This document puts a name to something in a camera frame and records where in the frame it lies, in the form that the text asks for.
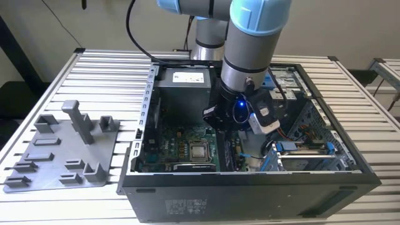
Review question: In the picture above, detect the grey power supply unit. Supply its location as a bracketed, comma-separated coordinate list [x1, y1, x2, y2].
[155, 67, 221, 125]

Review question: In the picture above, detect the silver CPU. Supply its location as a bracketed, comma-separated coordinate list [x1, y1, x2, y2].
[191, 145, 209, 161]

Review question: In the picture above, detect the black graphics card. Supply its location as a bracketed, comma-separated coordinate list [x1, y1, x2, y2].
[172, 163, 217, 173]

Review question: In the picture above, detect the green motherboard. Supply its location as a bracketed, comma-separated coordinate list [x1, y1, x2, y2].
[139, 124, 248, 173]

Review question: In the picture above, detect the perforated metal disk bay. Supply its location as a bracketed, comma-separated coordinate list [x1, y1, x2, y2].
[285, 98, 359, 173]

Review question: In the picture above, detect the dark RAM stick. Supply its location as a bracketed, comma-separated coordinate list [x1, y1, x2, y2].
[220, 130, 231, 171]

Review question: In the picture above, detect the grey plastic parts rack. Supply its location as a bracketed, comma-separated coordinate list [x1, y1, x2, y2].
[1, 100, 121, 193]

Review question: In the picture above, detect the black wire with blue tab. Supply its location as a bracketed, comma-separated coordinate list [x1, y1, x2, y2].
[237, 151, 267, 161]

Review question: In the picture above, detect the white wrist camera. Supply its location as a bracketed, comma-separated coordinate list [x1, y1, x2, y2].
[248, 93, 281, 135]

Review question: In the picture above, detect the hard disk in blue carrier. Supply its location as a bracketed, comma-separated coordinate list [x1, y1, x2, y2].
[260, 140, 348, 173]

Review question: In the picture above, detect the metal slat side table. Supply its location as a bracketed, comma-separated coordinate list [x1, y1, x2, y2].
[364, 58, 400, 94]

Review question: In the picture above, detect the black case fan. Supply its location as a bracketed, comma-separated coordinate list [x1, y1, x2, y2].
[145, 96, 161, 150]

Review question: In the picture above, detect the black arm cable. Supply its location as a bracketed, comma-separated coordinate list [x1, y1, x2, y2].
[125, 0, 221, 68]

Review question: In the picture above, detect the black box by wall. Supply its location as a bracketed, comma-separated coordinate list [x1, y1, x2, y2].
[345, 68, 377, 88]

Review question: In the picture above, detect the black open PC case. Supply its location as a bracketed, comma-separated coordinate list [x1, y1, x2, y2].
[116, 57, 383, 223]

